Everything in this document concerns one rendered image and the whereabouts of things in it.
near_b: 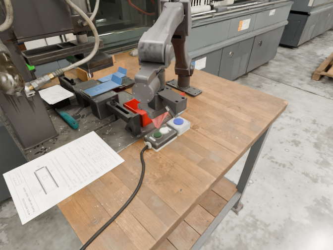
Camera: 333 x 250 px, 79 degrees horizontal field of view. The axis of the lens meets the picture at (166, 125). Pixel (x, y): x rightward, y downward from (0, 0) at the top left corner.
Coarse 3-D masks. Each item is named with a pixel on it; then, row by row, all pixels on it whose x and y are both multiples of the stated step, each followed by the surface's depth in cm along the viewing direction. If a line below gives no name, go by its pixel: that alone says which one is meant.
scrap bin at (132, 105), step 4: (184, 92) 89; (184, 96) 91; (132, 100) 84; (136, 100) 86; (124, 104) 81; (128, 104) 84; (132, 104) 85; (136, 104) 87; (128, 108) 80; (132, 108) 86; (136, 108) 88; (136, 112) 77; (140, 112) 87; (144, 112) 87; (140, 116) 76; (144, 116) 77; (140, 120) 78; (144, 120) 78; (148, 120) 79; (140, 124) 79; (144, 124) 79; (148, 124) 80
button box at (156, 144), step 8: (160, 128) 74; (168, 128) 74; (144, 136) 70; (152, 136) 70; (168, 136) 70; (176, 136) 74; (152, 144) 68; (160, 144) 68; (144, 168) 62; (136, 192) 56; (128, 200) 53; (120, 208) 52; (112, 216) 50; (96, 232) 47; (88, 240) 46
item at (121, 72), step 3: (120, 69) 114; (123, 69) 113; (126, 69) 112; (114, 72) 114; (117, 72) 114; (120, 72) 114; (123, 72) 113; (126, 72) 112; (108, 75) 111; (111, 75) 111; (117, 75) 111; (120, 75) 111; (123, 75) 111; (102, 78) 108; (105, 78) 108; (102, 81) 106
